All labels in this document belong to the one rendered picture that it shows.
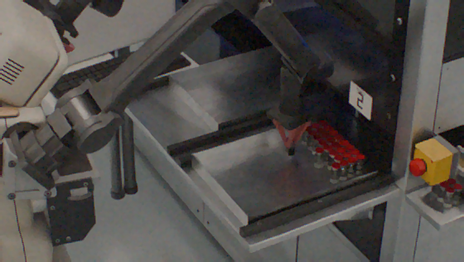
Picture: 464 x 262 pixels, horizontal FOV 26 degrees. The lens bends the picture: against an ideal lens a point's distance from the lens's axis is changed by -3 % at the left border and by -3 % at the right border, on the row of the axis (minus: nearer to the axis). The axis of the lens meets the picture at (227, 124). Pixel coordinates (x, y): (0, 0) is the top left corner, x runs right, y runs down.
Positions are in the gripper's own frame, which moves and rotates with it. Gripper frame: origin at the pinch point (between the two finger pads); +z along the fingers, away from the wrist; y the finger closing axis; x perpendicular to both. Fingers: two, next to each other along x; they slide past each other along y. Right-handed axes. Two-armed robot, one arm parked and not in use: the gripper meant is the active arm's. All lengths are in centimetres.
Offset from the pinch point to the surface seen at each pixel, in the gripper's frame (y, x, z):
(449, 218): 9.4, -41.0, 4.1
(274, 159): -3.8, 1.3, 3.8
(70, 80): -14, 70, 9
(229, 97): 6.7, 27.9, 4.0
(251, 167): -10.0, 2.6, 3.8
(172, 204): 38, 90, 93
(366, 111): 13.0, -11.6, -8.4
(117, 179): 12, 86, 66
